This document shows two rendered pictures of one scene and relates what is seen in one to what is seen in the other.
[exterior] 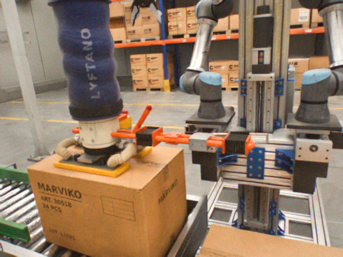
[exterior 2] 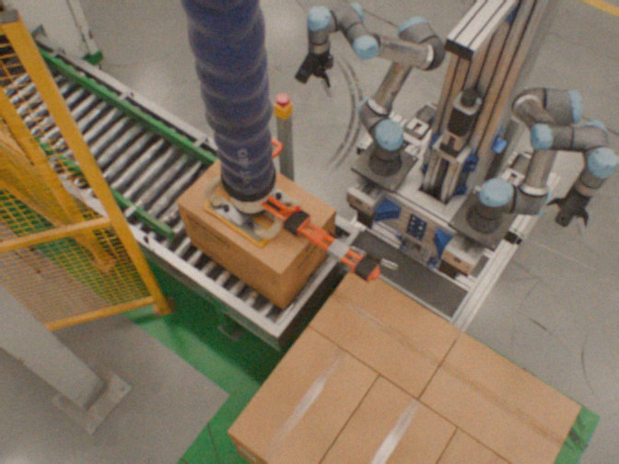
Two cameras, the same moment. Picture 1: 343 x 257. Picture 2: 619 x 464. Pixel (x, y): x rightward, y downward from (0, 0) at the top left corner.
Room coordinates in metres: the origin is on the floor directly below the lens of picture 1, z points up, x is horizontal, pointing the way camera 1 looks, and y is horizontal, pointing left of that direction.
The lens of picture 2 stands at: (-0.23, -0.22, 3.31)
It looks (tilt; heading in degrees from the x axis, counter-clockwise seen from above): 61 degrees down; 11
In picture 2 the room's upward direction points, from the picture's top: straight up
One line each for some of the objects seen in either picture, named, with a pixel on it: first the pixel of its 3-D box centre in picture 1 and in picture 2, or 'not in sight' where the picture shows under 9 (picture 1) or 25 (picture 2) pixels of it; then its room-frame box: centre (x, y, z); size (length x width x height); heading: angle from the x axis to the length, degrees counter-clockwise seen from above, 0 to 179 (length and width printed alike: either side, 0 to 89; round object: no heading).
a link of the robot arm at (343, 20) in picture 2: not in sight; (347, 20); (1.41, -0.02, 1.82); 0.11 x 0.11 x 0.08; 36
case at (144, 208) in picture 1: (113, 195); (259, 226); (1.14, 0.30, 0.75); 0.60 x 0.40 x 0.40; 64
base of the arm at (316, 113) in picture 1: (313, 108); (486, 212); (1.22, -0.68, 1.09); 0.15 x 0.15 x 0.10
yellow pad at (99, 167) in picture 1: (89, 161); (239, 218); (1.05, 0.35, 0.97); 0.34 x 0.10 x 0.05; 63
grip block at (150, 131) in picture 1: (149, 135); (297, 221); (1.02, 0.09, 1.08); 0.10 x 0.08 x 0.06; 153
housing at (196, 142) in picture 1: (200, 142); (338, 250); (0.93, -0.11, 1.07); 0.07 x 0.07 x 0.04; 63
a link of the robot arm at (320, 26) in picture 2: not in sight; (319, 25); (1.37, 0.07, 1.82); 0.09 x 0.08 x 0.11; 126
